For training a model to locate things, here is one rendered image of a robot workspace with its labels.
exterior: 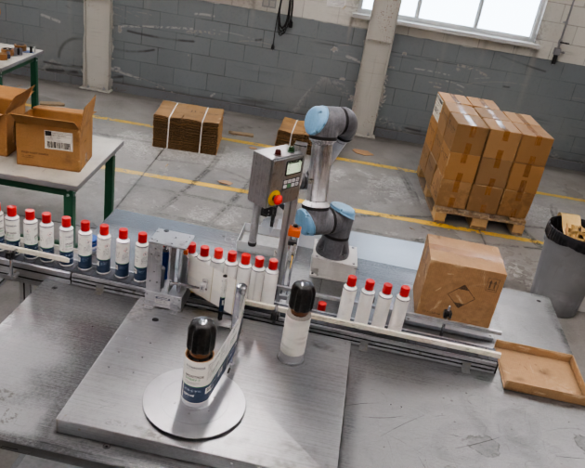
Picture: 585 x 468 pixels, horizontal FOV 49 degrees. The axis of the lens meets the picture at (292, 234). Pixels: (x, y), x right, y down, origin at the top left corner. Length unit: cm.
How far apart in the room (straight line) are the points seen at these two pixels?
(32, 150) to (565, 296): 353
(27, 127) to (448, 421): 262
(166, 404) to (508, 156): 432
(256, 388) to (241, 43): 601
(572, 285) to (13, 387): 367
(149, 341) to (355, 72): 585
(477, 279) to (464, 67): 538
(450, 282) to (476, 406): 52
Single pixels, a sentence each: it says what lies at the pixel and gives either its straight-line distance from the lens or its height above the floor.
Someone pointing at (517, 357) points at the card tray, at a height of 83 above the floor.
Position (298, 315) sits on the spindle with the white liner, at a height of 107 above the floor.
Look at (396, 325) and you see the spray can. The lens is 245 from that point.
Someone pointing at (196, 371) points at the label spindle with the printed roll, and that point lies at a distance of 189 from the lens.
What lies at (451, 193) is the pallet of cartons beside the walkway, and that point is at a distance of 578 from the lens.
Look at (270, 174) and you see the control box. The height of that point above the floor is 142.
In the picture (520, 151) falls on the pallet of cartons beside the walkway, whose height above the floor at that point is 74.
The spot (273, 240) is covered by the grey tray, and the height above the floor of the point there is 83.
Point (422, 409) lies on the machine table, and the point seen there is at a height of 83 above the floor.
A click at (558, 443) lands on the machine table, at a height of 83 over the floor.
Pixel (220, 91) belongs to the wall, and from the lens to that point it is 789.
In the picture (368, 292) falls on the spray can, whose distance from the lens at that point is 238.
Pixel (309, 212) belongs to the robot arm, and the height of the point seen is 115.
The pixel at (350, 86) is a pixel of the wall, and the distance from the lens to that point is 775.
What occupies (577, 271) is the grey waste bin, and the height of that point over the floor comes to 39.
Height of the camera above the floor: 223
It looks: 26 degrees down
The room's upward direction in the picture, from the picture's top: 10 degrees clockwise
